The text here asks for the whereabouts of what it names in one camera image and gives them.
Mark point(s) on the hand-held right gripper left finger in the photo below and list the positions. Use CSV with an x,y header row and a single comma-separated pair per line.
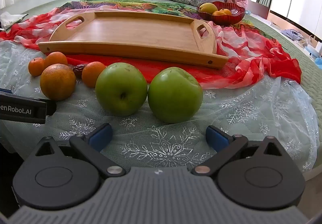
x,y
100,136

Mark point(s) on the brown wooden furniture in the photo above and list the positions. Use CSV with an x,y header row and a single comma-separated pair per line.
x,y
259,7

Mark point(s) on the lavender blue cloth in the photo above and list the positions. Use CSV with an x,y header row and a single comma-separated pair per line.
x,y
291,34

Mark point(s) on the yellow mango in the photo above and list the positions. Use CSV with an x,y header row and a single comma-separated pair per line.
x,y
208,7

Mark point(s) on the large dull orange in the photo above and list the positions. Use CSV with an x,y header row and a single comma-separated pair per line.
x,y
57,82

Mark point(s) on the colourful printed cloth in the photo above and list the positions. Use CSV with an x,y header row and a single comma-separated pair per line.
x,y
151,6

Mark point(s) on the red glass bowl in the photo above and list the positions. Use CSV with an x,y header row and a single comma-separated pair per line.
x,y
231,19

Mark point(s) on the red and white scarf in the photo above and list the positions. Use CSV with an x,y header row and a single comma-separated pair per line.
x,y
246,60

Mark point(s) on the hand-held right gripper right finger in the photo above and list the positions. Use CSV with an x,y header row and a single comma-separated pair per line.
x,y
216,137

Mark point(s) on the red date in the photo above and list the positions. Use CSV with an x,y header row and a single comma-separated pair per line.
x,y
78,71

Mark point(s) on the small orange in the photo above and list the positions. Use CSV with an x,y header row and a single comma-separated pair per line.
x,y
226,11
218,13

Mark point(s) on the wooden tray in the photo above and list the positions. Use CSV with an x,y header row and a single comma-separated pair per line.
x,y
130,32

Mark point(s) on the green apple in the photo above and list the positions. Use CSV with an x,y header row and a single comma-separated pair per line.
x,y
120,89
175,95

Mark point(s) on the snowflake tulle cloth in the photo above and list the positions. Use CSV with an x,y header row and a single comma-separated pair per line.
x,y
251,113

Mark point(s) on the small tangerine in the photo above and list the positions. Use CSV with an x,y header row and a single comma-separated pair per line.
x,y
36,67

